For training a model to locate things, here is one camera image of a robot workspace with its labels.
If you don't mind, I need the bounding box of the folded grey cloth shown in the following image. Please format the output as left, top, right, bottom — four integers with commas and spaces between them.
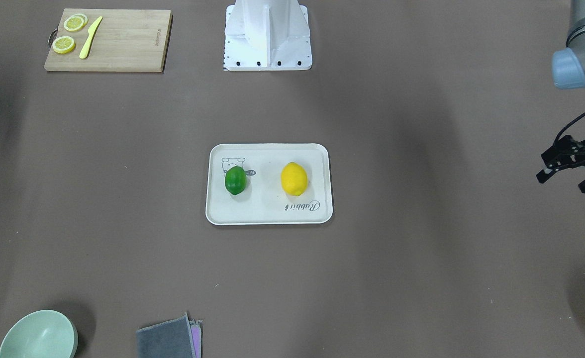
136, 315, 194, 358

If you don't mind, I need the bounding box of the lemon slice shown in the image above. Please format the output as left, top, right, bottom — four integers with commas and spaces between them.
63, 13, 88, 32
51, 36, 76, 54

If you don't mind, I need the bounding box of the lemon slice upper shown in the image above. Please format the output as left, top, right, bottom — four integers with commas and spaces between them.
63, 13, 88, 32

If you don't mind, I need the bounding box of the yellow plastic knife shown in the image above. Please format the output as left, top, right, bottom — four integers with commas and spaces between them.
79, 16, 103, 60

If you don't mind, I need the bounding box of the pale green bowl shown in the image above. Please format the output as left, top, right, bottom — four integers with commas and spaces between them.
0, 310, 79, 358

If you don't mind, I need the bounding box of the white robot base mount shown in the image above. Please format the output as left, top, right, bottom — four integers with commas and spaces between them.
223, 0, 313, 71

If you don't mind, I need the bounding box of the white rabbit print tray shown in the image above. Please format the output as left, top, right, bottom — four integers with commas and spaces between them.
204, 143, 334, 226

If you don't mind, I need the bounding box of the lemon slice lower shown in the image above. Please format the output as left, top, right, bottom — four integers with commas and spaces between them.
51, 36, 76, 54

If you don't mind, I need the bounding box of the green lime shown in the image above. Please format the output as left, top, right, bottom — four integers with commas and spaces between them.
224, 166, 247, 195

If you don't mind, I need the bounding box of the bamboo cutting board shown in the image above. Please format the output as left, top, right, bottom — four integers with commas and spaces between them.
44, 7, 173, 73

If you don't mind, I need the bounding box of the purple cloth under grey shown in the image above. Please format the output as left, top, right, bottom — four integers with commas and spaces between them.
190, 320, 202, 358

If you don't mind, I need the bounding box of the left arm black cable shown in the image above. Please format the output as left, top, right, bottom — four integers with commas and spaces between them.
554, 97, 585, 150

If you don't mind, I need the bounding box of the yellow lemon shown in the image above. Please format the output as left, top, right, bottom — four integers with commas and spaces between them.
280, 162, 308, 196

